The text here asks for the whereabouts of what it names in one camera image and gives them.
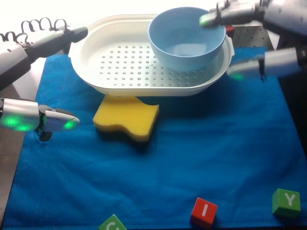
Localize red block letter I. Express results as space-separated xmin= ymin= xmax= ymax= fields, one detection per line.
xmin=189 ymin=197 xmax=218 ymax=230

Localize light blue bowl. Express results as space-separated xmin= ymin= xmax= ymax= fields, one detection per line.
xmin=148 ymin=6 xmax=227 ymax=72

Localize yellow sponge with green layer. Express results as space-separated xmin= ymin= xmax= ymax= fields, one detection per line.
xmin=93 ymin=94 xmax=160 ymax=144

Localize blue cloth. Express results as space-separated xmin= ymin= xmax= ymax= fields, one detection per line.
xmin=2 ymin=46 xmax=307 ymax=228

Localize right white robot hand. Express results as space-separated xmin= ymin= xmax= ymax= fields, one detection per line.
xmin=199 ymin=0 xmax=307 ymax=82

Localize green block letter Y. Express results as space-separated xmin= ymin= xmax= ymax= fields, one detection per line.
xmin=272 ymin=188 xmax=302 ymax=218

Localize green block white letter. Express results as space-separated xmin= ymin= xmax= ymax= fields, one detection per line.
xmin=97 ymin=214 xmax=127 ymax=230

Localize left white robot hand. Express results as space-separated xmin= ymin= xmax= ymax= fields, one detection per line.
xmin=0 ymin=17 xmax=89 ymax=135

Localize white perforated drain tray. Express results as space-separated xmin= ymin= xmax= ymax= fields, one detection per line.
xmin=69 ymin=13 xmax=235 ymax=97

